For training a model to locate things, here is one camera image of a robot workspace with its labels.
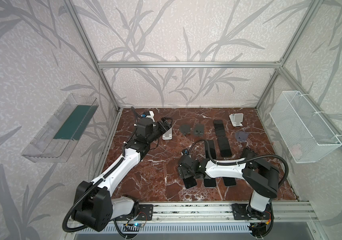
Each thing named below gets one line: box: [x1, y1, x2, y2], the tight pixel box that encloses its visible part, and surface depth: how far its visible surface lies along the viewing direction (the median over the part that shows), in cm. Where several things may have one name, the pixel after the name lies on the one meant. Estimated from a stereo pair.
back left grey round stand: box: [179, 124, 191, 134], surface depth 110 cm
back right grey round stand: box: [194, 124, 205, 136], surface depth 110 cm
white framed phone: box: [204, 178, 217, 187], surface depth 84 cm
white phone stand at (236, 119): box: [229, 113, 244, 127], surface depth 110 cm
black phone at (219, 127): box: [213, 119, 226, 137], surface depth 111 cm
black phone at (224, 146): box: [218, 136, 232, 158], surface depth 101 cm
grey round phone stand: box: [235, 131, 249, 142], surface depth 103 cm
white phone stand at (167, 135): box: [162, 127, 173, 140], surface depth 104 cm
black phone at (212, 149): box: [204, 139, 217, 159], surface depth 98 cm
